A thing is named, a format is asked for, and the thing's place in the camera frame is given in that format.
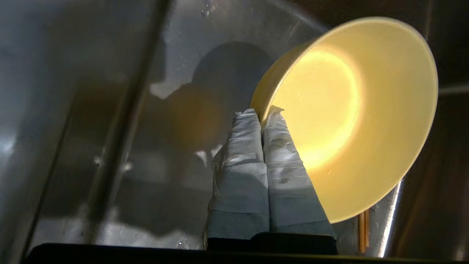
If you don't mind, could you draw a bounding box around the yellow plastic bowl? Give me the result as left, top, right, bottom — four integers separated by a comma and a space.
250, 16, 439, 224

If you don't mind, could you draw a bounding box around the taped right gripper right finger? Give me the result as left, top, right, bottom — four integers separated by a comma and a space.
262, 106, 336, 239

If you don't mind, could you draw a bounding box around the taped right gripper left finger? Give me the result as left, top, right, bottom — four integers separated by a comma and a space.
203, 109, 271, 242

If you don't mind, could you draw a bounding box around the stainless steel sink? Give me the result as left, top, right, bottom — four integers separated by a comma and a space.
0, 0, 469, 259

